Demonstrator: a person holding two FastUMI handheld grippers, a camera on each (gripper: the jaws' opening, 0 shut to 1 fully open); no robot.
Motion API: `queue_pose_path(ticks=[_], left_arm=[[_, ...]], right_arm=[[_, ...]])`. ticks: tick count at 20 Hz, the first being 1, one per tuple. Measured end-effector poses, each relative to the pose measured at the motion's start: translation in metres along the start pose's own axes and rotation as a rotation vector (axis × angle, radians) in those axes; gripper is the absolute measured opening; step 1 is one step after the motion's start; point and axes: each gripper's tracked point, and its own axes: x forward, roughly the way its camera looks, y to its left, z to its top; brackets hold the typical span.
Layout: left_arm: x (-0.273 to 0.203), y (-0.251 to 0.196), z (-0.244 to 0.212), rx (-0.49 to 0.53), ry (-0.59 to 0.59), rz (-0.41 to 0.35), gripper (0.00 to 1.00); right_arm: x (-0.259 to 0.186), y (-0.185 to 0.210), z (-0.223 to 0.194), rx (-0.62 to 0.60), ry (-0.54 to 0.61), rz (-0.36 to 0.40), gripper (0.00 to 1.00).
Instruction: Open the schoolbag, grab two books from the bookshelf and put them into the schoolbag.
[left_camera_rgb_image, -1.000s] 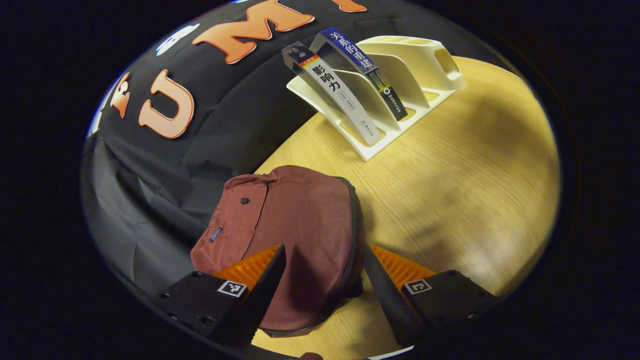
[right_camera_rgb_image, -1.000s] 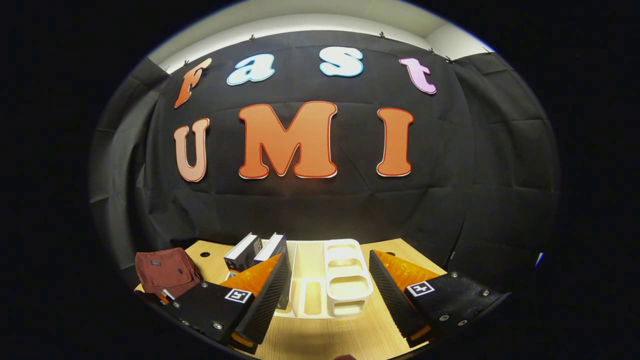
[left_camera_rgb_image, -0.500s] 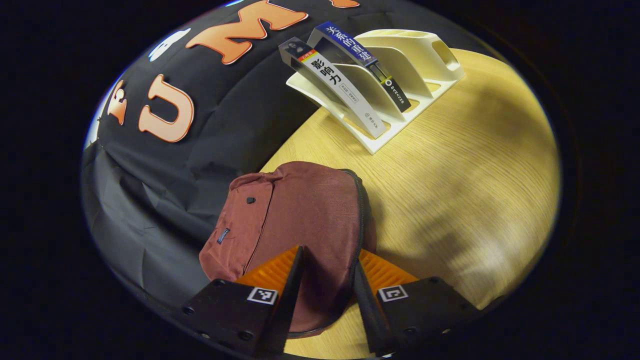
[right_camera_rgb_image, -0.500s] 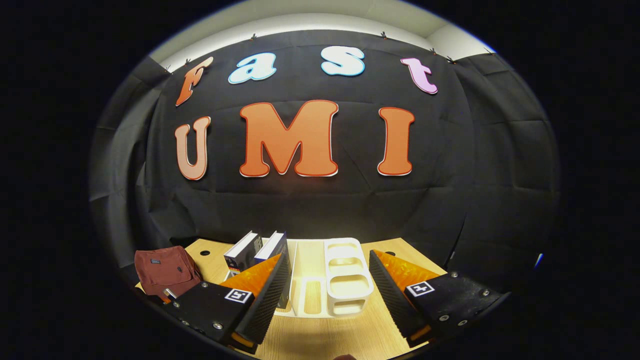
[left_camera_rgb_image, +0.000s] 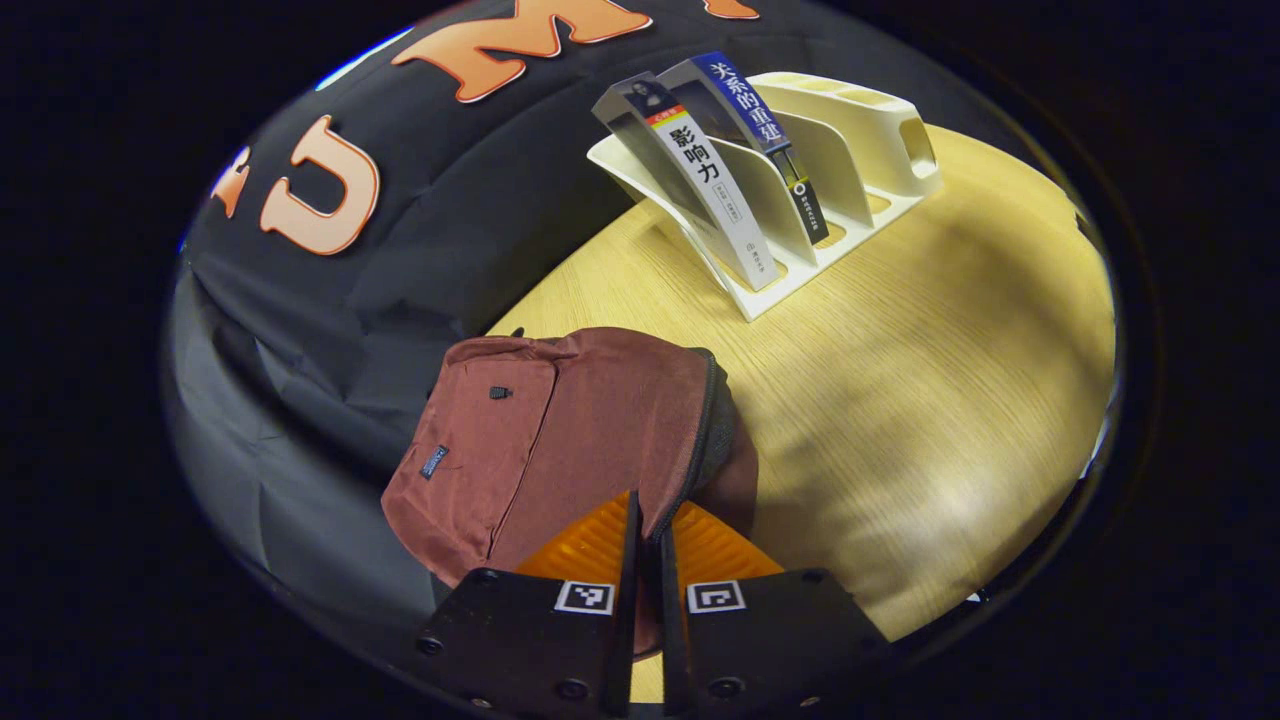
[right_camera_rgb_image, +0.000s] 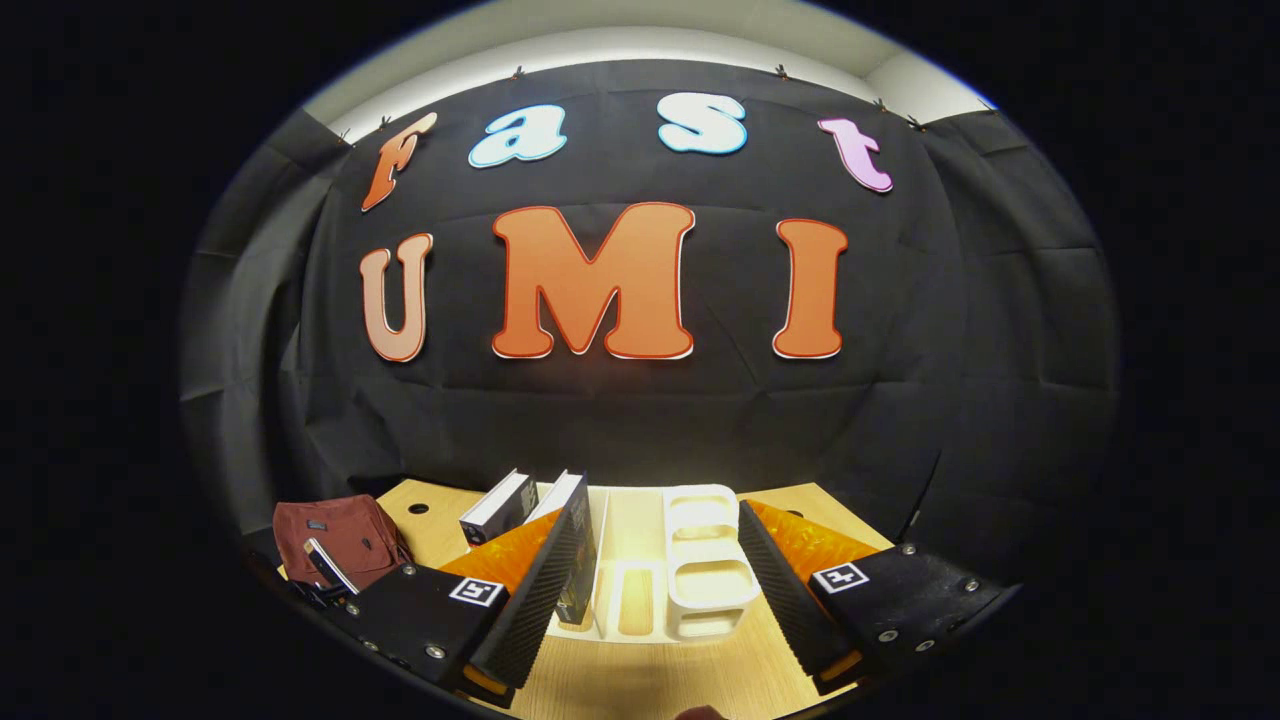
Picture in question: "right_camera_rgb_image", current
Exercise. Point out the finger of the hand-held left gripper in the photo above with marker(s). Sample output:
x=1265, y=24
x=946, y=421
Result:
x=332, y=567

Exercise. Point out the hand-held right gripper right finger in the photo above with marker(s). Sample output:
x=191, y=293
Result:
x=785, y=590

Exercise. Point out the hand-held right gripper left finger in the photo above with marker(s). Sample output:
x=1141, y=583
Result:
x=535, y=610

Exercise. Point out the dark red schoolbag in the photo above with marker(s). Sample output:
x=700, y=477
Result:
x=350, y=525

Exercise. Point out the dark blue cover book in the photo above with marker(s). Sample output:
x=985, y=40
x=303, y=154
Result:
x=587, y=560

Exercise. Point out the white bookshelf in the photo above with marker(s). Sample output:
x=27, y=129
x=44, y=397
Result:
x=705, y=600

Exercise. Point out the white portrait cover book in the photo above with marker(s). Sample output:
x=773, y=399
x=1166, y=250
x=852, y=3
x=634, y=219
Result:
x=495, y=510

